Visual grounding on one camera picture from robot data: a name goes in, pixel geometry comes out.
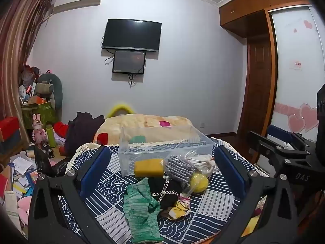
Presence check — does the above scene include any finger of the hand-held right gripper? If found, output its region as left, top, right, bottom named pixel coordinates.
left=246, top=131, right=309, bottom=168
left=266, top=124, right=309, bottom=149

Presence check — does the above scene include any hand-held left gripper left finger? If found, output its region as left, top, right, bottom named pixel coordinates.
left=27, top=145, right=112, bottom=244

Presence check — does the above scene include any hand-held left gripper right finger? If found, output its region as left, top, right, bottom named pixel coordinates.
left=214, top=145, right=299, bottom=244

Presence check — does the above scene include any white cloth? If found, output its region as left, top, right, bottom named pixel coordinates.
left=188, top=154, right=216, bottom=178

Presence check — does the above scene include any yellow ball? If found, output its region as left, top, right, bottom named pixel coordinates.
left=190, top=172, right=209, bottom=193

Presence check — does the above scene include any grey striped knit cloth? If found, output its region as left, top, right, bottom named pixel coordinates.
left=164, top=156, right=196, bottom=190

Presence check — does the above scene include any yellow sponge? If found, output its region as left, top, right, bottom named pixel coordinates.
left=134, top=158, right=165, bottom=178

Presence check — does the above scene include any clear plastic bin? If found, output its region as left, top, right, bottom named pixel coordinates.
left=118, top=126, right=216, bottom=177

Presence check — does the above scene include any green knit glove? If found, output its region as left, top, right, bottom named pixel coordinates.
left=123, top=177, right=165, bottom=243

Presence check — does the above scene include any black cloth with chain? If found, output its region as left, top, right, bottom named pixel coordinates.
left=148, top=176, right=181, bottom=210

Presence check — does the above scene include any yellow floral cloth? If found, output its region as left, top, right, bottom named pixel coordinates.
left=162, top=193, right=191, bottom=220

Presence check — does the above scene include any blue patterned bedspread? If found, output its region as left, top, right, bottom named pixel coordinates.
left=57, top=137, right=270, bottom=244

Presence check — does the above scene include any black flashlight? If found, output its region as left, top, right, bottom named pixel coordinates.
left=41, top=140, right=55, bottom=158

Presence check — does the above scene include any red plush item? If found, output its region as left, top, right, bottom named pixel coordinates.
left=53, top=121, right=69, bottom=138

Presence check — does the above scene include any wooden room door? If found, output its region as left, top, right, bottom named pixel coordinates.
left=239, top=37, right=273, bottom=138

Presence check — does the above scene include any green bottle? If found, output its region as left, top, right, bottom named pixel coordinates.
left=46, top=124, right=57, bottom=148

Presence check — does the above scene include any white heart-print sliding door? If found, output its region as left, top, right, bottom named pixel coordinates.
left=269, top=5, right=325, bottom=143

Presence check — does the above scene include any yellow fuzzy hoop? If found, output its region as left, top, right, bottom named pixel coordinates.
left=106, top=103, right=134, bottom=119

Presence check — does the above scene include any beige fleece blanket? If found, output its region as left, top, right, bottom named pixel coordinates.
left=93, top=113, right=204, bottom=148

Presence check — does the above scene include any pink bunny toy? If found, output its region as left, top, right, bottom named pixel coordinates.
left=32, top=113, right=47, bottom=143

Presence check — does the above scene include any pile of papers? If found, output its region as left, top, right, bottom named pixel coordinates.
left=0, top=150, right=41, bottom=209

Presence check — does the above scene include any green storage box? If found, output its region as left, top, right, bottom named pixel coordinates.
left=22, top=102, right=57, bottom=133

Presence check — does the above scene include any pink plush item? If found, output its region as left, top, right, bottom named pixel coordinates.
left=16, top=197, right=32, bottom=224

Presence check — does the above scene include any grey long pillow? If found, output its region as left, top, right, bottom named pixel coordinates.
left=38, top=73, right=63, bottom=119

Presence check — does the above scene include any red box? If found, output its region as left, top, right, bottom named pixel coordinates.
left=0, top=117, right=19, bottom=141

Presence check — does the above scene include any pile of clutter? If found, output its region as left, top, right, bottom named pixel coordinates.
left=18, top=65, right=55, bottom=106

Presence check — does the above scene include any wooden wardrobe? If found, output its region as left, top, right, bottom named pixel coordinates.
left=218, top=0, right=325, bottom=178

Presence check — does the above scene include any striped brown curtain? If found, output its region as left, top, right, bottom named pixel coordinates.
left=0, top=0, right=55, bottom=143

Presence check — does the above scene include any small black wall monitor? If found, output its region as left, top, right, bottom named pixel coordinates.
left=112, top=50, right=146, bottom=74

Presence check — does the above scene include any wall-mounted black television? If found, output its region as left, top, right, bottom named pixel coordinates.
left=102, top=19, right=162, bottom=52

